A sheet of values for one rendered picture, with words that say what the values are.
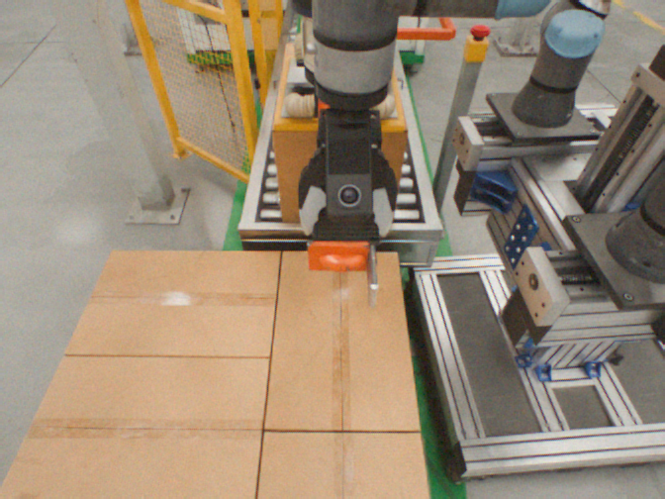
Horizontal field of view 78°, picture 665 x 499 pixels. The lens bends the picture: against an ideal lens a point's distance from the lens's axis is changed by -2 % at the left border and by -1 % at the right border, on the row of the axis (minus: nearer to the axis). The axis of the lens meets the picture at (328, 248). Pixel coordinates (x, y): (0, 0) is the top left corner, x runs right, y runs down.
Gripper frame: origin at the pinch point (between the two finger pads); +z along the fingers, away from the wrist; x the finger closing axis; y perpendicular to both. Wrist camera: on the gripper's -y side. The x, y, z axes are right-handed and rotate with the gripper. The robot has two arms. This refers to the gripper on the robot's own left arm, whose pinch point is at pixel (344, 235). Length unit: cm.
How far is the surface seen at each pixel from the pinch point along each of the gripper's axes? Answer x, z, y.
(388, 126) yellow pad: -9.6, 11.6, 43.6
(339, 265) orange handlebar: 0.6, -0.3, -5.4
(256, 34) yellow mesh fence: 45, 48, 184
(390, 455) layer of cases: -13, 69, -9
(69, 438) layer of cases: 67, 69, -7
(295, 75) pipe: 12, 8, 59
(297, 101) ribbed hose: 9.9, 5.2, 42.0
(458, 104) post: -47, 48, 118
